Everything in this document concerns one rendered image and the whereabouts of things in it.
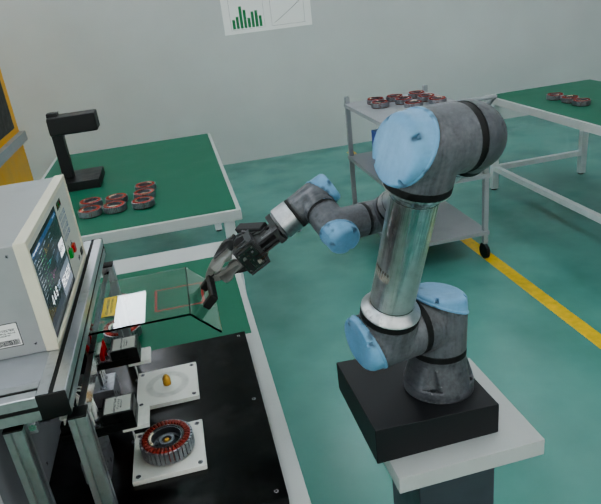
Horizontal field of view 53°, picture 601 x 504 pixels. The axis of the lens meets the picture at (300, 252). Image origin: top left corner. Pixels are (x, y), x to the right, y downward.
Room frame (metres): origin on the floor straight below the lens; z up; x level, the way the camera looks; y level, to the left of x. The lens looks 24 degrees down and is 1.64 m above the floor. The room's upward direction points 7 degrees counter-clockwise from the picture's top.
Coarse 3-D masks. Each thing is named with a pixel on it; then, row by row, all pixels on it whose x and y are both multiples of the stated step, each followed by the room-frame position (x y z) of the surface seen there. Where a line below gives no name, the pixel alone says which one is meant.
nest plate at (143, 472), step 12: (204, 444) 1.02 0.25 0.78; (192, 456) 0.98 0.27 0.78; (204, 456) 0.98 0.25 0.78; (144, 468) 0.97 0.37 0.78; (156, 468) 0.96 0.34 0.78; (168, 468) 0.96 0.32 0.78; (180, 468) 0.95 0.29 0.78; (192, 468) 0.95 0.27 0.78; (204, 468) 0.95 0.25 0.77; (132, 480) 0.94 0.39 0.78; (144, 480) 0.93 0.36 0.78; (156, 480) 0.94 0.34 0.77
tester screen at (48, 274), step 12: (48, 228) 1.08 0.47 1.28; (48, 240) 1.06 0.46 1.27; (36, 252) 0.96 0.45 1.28; (48, 252) 1.03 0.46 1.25; (36, 264) 0.94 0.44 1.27; (48, 264) 1.01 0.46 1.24; (60, 264) 1.09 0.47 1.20; (48, 276) 0.99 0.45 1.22; (48, 288) 0.97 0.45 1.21; (60, 288) 1.04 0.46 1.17; (48, 300) 0.94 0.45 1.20
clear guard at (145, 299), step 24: (120, 288) 1.24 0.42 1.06; (144, 288) 1.23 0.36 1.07; (168, 288) 1.21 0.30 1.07; (192, 288) 1.22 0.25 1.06; (96, 312) 1.14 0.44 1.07; (120, 312) 1.12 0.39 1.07; (144, 312) 1.11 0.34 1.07; (168, 312) 1.10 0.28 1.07; (192, 312) 1.09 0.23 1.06; (216, 312) 1.17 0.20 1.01
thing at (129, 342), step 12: (132, 336) 1.27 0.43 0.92; (108, 348) 1.26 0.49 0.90; (120, 348) 1.22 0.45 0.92; (132, 348) 1.22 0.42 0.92; (144, 348) 1.27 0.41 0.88; (84, 360) 1.22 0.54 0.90; (108, 360) 1.21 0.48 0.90; (120, 360) 1.21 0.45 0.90; (132, 360) 1.21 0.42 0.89; (144, 360) 1.22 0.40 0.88
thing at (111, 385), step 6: (96, 378) 1.25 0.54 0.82; (108, 378) 1.25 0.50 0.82; (114, 378) 1.24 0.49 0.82; (96, 384) 1.23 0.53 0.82; (108, 384) 1.22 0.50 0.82; (114, 384) 1.22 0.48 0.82; (96, 390) 1.20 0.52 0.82; (102, 390) 1.20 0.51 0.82; (108, 390) 1.20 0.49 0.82; (114, 390) 1.20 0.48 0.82; (96, 396) 1.19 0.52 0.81; (102, 396) 1.19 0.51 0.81; (108, 396) 1.20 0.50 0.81; (96, 402) 1.19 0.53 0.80; (102, 402) 1.19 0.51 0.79
